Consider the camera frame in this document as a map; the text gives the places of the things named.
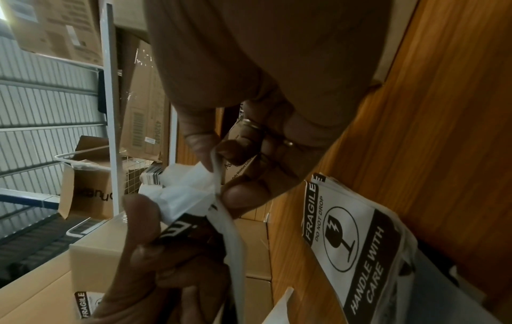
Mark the person's right hand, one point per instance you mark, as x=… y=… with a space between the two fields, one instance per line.
x=280 y=57

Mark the person's left hand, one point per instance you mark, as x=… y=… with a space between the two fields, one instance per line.
x=160 y=278

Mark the large stapled cardboard box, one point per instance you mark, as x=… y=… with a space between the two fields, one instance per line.
x=94 y=262

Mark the white backing paper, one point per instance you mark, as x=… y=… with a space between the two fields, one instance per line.
x=280 y=311

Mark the stack of fragile stickers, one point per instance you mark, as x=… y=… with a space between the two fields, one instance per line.
x=360 y=246

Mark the brown cardboard box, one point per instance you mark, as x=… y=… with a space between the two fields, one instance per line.
x=60 y=28
x=88 y=193

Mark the large cardboard box white sticker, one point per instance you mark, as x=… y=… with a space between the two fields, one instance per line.
x=144 y=104

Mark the stack of grey cards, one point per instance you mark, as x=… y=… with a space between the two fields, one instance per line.
x=152 y=175

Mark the wooden shelf unit white frame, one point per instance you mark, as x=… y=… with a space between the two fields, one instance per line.
x=110 y=110

